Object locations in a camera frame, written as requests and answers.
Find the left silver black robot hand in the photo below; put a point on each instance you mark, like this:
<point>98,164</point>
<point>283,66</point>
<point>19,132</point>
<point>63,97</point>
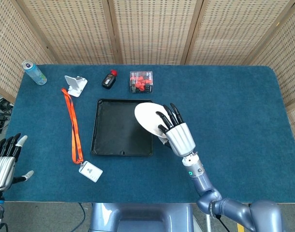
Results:
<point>1,169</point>

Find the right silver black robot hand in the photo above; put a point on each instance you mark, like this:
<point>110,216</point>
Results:
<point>181,139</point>

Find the white round plate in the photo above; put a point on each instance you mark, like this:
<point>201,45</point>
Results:
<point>147,116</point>

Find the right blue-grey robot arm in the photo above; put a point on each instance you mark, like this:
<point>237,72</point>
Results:
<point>205,183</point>

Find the black square plastic tray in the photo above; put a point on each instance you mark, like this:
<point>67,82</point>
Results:
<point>113,130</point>

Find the blue felt table mat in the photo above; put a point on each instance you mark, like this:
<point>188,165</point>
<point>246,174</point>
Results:
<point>222,101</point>

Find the clear box with red pieces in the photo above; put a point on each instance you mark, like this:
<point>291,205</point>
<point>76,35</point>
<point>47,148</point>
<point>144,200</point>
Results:
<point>141,82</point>

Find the blue-grey robot torso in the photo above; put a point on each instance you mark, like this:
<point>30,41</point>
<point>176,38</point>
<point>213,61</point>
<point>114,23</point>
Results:
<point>142,217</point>

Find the white badge card holder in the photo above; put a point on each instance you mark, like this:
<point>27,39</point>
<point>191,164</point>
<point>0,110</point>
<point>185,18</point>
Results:
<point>90,171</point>

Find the white table leg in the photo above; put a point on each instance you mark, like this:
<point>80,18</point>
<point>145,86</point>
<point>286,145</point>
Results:
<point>208,224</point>

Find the black bottle with red cap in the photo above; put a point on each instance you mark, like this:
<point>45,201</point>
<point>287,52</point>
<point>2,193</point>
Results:
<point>107,81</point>

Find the light blue drink can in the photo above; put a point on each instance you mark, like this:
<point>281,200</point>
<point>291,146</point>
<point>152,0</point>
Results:
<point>35,73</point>

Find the white folding phone stand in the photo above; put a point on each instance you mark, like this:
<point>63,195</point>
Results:
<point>76,87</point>

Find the woven bamboo screen panel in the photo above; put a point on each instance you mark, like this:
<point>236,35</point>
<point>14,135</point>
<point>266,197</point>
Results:
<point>152,31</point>
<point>287,60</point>
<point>229,31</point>
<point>7,48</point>
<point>70,31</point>

